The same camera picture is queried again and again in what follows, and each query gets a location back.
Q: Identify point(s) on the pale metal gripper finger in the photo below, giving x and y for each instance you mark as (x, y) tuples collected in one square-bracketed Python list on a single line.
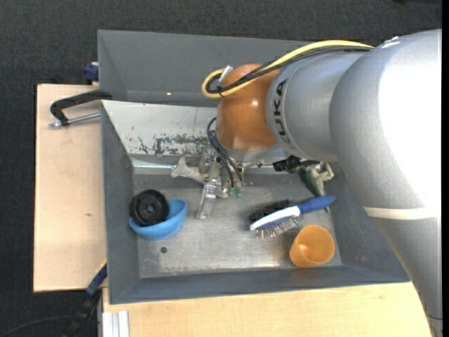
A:
[(201, 205), (209, 202)]

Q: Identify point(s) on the grey toy shark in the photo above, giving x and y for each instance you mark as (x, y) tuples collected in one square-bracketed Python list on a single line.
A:
[(186, 171)]

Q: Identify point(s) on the pale cardboard board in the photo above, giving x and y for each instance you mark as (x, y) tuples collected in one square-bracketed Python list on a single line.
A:
[(66, 195)]

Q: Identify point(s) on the blue and white brush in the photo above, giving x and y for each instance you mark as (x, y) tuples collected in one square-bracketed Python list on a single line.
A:
[(298, 210)]

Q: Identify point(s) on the black round wheel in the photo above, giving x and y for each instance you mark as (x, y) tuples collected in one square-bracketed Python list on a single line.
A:
[(147, 207)]

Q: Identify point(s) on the black cylinder on white bracket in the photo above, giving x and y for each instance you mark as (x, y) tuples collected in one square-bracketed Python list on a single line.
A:
[(285, 163)]

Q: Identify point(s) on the black bristle brush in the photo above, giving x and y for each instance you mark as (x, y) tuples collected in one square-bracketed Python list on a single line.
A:
[(267, 210)]

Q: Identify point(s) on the grey metal bin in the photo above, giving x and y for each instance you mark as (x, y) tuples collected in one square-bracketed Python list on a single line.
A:
[(210, 248)]

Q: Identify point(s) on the orange plastic cup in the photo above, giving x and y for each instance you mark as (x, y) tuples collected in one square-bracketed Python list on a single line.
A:
[(310, 248)]

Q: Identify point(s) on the blue plastic bowl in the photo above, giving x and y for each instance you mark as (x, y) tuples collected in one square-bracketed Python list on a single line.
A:
[(165, 228)]

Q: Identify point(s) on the green toy dinosaur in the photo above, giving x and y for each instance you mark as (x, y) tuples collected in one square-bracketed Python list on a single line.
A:
[(314, 179)]

